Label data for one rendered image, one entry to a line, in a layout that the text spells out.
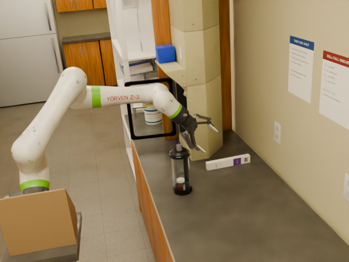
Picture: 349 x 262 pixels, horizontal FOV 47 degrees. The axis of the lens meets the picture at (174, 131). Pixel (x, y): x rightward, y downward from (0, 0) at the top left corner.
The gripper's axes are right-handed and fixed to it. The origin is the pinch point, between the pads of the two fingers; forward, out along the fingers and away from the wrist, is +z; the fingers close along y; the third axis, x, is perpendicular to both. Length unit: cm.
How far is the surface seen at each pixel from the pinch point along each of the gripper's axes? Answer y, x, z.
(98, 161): -8, 268, 46
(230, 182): -12.4, -5.9, 21.3
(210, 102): 24.6, 15.6, -3.2
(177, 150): -16.5, -3.5, -15.2
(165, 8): 60, 36, -52
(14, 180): -75, 288, -15
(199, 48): 39, 5, -32
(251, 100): 43.6, 13.2, 19.3
